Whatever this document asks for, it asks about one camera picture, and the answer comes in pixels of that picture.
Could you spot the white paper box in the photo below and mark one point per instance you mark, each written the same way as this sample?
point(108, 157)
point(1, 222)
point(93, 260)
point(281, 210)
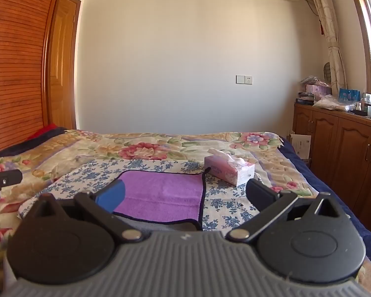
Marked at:
point(301, 145)

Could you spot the wooden door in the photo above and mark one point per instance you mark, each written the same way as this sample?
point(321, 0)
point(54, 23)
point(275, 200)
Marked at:
point(61, 68)

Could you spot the pink box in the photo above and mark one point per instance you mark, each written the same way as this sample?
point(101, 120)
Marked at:
point(317, 89)

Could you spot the woven hand fan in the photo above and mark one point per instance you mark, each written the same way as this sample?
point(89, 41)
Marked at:
point(327, 71)

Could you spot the stack of books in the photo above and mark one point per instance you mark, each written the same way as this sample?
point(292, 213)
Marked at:
point(304, 99)

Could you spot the purple towel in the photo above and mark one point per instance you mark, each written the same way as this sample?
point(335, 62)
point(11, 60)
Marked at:
point(164, 191)

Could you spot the red cloth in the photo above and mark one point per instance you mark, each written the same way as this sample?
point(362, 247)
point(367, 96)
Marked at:
point(46, 130)

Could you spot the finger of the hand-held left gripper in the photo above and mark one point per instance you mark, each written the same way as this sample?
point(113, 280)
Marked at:
point(4, 178)

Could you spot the slatted wooden wardrobe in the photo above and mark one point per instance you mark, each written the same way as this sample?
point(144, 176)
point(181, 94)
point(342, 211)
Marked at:
point(15, 68)

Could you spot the blue floral cloth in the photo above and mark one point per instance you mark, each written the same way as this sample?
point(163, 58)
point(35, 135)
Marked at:
point(89, 173)

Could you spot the floral bed quilt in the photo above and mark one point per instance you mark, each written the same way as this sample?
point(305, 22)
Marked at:
point(142, 147)

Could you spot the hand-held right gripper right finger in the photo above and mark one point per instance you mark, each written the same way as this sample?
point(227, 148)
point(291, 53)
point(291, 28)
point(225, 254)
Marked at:
point(259, 193)

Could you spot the red hanging ornament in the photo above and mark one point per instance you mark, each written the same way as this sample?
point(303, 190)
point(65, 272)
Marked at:
point(322, 28)

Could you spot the clear plastic bag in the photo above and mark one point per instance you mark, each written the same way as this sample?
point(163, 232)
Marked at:
point(332, 102)

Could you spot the blue gift bag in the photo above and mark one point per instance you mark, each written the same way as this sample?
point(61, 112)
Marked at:
point(348, 95)

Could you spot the pink tissue pack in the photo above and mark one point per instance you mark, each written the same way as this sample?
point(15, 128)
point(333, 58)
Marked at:
point(225, 170)

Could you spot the white wall socket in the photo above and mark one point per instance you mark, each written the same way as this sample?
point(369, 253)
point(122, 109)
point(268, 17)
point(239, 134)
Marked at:
point(244, 79)

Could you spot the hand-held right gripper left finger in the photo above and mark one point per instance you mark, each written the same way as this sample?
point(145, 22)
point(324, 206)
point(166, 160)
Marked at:
point(113, 196)

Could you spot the patterned beige curtain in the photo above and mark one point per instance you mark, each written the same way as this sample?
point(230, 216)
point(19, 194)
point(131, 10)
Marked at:
point(330, 31)

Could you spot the brown wooden cabinet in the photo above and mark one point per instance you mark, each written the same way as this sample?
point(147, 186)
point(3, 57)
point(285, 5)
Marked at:
point(343, 142)

